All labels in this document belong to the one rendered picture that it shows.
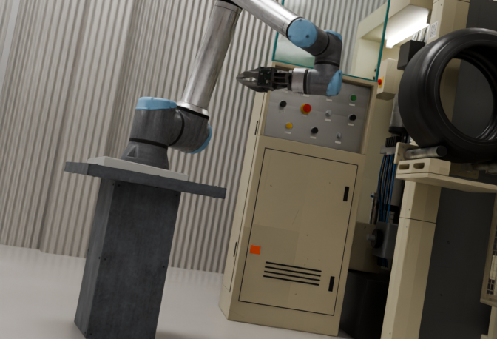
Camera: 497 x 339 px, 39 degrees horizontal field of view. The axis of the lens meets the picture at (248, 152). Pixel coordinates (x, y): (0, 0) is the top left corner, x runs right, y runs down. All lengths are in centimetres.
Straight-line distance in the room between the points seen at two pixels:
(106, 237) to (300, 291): 124
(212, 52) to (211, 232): 282
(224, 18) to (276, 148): 85
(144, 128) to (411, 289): 143
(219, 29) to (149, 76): 251
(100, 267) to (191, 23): 318
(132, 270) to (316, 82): 93
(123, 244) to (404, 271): 133
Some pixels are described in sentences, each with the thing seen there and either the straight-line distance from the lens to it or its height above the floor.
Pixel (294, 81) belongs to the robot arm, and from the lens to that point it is 241.
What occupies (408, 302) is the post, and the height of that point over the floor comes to 25.
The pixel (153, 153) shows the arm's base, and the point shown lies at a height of 68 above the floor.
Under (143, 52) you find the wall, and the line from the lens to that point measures 526.
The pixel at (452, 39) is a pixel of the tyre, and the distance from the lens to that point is 297.
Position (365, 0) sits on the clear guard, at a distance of 364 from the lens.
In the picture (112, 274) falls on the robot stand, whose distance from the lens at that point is 254.
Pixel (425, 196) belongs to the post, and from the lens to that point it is 325.
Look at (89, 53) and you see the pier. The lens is 500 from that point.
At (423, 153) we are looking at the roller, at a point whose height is 89.
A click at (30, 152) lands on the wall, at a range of 506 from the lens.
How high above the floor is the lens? 55
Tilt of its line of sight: 4 degrees up
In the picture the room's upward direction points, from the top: 10 degrees clockwise
